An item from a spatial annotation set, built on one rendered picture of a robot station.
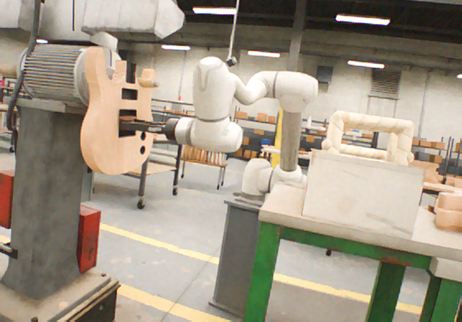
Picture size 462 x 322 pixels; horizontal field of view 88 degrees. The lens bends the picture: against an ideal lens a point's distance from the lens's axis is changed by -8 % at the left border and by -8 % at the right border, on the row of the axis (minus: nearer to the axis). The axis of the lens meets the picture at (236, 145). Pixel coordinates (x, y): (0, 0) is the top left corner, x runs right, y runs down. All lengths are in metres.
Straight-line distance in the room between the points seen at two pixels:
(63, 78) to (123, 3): 0.37
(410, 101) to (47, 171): 12.56
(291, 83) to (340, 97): 10.95
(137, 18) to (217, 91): 0.39
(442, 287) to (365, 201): 0.29
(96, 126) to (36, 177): 0.48
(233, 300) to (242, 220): 0.52
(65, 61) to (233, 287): 1.49
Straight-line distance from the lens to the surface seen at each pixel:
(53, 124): 1.22
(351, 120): 0.70
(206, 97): 0.73
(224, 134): 0.78
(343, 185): 0.69
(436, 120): 13.18
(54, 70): 1.20
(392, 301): 1.42
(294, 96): 1.24
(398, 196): 0.72
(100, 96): 0.89
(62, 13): 1.33
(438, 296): 0.86
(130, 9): 0.99
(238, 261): 1.70
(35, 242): 1.37
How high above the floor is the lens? 1.12
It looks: 3 degrees down
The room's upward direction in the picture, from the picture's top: 9 degrees clockwise
